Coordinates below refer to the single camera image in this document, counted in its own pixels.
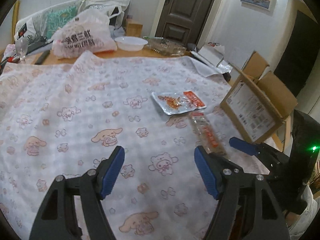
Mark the silver red spicy strips packet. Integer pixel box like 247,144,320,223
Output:
151,90,207,115

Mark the clear brown snack packet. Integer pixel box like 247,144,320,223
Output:
189,112,227,157

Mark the brown cardboard box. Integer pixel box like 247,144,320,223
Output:
220,51,298,143

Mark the pink cartoon print tablecloth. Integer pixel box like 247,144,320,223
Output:
1,52,267,239

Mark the white paper packaging pile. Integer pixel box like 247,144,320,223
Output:
190,42,233,77

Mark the clear plastic tray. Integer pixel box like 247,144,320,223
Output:
143,36,187,56

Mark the white plastic bowl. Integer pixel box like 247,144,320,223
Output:
114,36,148,51

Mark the black remote control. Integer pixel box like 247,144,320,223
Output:
35,50,50,65

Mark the white printed plastic bag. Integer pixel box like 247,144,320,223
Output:
51,8,117,59

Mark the dark brown door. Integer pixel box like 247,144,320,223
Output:
155,0,214,46

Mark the teal cushion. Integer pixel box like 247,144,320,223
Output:
47,6,77,36

